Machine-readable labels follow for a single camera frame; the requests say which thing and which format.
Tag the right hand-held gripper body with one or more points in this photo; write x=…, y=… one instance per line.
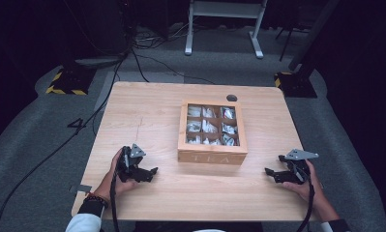
x=299, y=170

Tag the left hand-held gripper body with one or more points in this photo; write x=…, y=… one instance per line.
x=126, y=161

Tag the wooden tea box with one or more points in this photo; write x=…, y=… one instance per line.
x=213, y=158

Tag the person's right hand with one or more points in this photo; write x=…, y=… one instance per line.
x=311, y=190

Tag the person's left hand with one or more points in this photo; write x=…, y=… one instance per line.
x=111, y=187

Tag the grey tape strip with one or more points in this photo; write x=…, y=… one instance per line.
x=81, y=188

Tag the pile of tea bags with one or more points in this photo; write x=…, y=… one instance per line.
x=193, y=111

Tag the black yellow striped stand base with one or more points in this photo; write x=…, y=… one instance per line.
x=71, y=82
x=297, y=86

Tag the dark round table grommet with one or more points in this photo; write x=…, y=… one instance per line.
x=231, y=98

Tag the black tripod legs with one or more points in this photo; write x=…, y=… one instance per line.
x=289, y=42

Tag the dark metal stand post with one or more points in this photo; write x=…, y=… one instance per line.
x=313, y=35

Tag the white desk frame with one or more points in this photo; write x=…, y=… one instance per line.
x=224, y=9

